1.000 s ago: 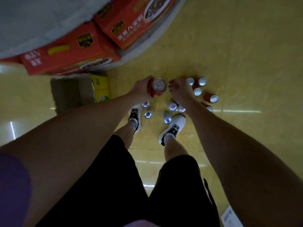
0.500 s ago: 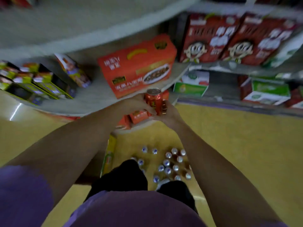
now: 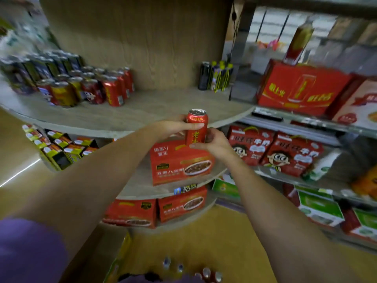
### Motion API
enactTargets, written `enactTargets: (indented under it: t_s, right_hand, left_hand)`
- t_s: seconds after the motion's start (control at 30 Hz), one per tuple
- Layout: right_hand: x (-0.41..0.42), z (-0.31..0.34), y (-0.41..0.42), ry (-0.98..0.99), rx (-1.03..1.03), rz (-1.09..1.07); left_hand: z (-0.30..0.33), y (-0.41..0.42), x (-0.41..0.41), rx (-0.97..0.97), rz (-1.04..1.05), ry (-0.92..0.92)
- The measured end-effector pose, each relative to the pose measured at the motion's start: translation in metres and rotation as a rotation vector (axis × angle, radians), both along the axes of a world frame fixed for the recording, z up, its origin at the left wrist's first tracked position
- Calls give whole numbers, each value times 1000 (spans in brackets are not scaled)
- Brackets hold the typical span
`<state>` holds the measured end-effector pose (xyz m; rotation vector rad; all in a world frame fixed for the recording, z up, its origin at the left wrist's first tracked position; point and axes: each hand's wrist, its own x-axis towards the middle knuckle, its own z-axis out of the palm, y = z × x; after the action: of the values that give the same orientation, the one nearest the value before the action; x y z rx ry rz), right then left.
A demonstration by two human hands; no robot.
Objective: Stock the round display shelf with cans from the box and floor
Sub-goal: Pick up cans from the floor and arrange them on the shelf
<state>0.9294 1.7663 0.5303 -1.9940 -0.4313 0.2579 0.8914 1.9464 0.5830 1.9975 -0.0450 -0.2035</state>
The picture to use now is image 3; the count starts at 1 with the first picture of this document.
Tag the red and gold shelf cans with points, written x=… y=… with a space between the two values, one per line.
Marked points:
x=63 y=94

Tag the purple shirt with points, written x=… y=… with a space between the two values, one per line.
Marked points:
x=29 y=250

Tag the red yellow-print carton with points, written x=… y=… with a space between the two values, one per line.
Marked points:
x=303 y=88

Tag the red porridge print carton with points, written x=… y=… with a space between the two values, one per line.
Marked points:
x=129 y=212
x=182 y=204

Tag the brown cardboard box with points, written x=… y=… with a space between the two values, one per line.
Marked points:
x=94 y=256

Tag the pack of orange bottles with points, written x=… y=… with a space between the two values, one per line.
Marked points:
x=365 y=182

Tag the person's left hand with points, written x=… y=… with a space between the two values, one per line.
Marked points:
x=170 y=129

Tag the white red-print carton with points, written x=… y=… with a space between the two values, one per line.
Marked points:
x=356 y=106

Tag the person's right hand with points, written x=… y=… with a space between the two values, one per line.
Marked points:
x=216 y=147

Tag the round wooden shelf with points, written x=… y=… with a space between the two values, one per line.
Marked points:
x=165 y=106

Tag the group of tall blue-yellow cans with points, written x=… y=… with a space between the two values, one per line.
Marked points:
x=17 y=76

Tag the person's left forearm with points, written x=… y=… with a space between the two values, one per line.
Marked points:
x=88 y=185

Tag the small green-top box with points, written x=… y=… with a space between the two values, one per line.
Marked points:
x=360 y=225
x=226 y=187
x=318 y=207

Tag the row of yellow orange cartons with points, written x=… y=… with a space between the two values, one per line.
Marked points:
x=56 y=153

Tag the person's right forearm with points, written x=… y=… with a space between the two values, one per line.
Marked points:
x=288 y=226

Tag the yellow green bottle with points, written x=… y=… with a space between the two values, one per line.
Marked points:
x=221 y=76

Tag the dark price tag strip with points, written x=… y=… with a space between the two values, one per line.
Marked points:
x=185 y=190

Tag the small red carton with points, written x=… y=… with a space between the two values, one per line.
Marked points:
x=176 y=162

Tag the white slim bottle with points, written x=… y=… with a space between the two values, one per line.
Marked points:
x=321 y=165

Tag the cluster of cans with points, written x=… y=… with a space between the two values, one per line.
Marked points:
x=206 y=272

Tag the black can by column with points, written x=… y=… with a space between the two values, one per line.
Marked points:
x=203 y=76

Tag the yellow red tall pack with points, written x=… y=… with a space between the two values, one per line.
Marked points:
x=299 y=41

